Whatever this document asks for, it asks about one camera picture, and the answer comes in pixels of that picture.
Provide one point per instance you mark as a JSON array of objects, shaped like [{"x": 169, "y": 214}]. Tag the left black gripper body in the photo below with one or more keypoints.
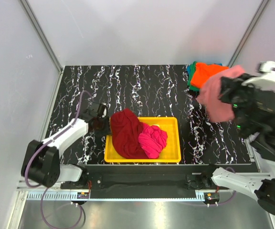
[{"x": 103, "y": 129}]

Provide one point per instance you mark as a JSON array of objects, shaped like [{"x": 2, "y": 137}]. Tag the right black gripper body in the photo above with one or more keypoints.
[{"x": 237, "y": 94}]

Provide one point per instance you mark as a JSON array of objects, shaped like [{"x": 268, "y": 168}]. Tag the salmon pink t shirt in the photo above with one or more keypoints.
[{"x": 216, "y": 110}]

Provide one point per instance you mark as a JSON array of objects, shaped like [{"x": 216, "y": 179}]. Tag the yellow plastic bin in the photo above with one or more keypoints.
[{"x": 170, "y": 154}]

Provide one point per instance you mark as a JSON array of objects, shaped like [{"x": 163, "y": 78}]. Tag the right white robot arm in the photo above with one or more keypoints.
[{"x": 259, "y": 167}]

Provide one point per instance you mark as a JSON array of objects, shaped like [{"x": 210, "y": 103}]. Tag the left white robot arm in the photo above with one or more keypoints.
[{"x": 41, "y": 165}]

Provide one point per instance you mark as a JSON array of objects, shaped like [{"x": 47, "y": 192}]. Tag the dark red t shirt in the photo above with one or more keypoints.
[{"x": 126, "y": 128}]

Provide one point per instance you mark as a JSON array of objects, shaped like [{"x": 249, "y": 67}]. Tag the orange folded t shirt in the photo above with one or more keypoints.
[{"x": 213, "y": 69}]

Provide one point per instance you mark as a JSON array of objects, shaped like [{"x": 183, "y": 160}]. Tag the magenta t shirt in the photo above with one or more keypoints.
[{"x": 152, "y": 140}]

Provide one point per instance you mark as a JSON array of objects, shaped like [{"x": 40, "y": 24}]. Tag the green folded t shirt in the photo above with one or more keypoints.
[{"x": 192, "y": 88}]

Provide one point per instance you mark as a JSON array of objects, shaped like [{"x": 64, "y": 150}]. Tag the blue folded t shirt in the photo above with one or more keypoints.
[{"x": 188, "y": 67}]

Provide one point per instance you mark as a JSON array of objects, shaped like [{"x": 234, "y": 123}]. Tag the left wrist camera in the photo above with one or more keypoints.
[{"x": 95, "y": 110}]

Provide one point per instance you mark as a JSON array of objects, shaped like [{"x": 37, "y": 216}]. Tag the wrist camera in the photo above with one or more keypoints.
[
  {"x": 253, "y": 111},
  {"x": 95, "y": 110}
]

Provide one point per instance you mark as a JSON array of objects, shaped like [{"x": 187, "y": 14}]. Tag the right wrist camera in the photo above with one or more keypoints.
[{"x": 253, "y": 111}]

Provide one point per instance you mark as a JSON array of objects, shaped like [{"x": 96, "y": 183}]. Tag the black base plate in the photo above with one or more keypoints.
[{"x": 142, "y": 181}]

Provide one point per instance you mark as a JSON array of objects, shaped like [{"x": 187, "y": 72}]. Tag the right aluminium corner post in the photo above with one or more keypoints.
[{"x": 249, "y": 30}]

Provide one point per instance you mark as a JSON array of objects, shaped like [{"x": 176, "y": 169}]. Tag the aluminium corner post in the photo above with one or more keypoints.
[
  {"x": 249, "y": 30},
  {"x": 38, "y": 29}
]

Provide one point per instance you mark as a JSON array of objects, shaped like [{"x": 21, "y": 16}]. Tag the aluminium frame rail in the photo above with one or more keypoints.
[{"x": 56, "y": 192}]

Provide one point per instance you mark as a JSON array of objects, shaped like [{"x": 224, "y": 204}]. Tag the left aluminium corner post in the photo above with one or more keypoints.
[{"x": 38, "y": 29}]

